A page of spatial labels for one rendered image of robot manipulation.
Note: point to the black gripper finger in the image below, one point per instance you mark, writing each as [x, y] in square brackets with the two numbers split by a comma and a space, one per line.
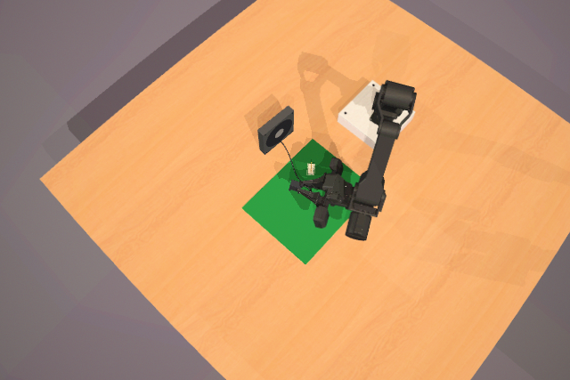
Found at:
[313, 196]
[315, 183]

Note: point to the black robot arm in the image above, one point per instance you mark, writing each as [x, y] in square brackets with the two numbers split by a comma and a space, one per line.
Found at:
[369, 192]

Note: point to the black cable with plug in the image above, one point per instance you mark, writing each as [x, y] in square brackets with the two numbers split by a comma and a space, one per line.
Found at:
[294, 185]

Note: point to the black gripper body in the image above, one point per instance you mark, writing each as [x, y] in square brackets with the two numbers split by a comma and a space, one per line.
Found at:
[321, 214]

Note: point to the black cooling fan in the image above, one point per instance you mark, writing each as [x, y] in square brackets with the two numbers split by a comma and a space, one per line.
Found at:
[276, 130]

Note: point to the green circuit board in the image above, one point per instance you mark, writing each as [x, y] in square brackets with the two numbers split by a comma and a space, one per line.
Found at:
[288, 216]

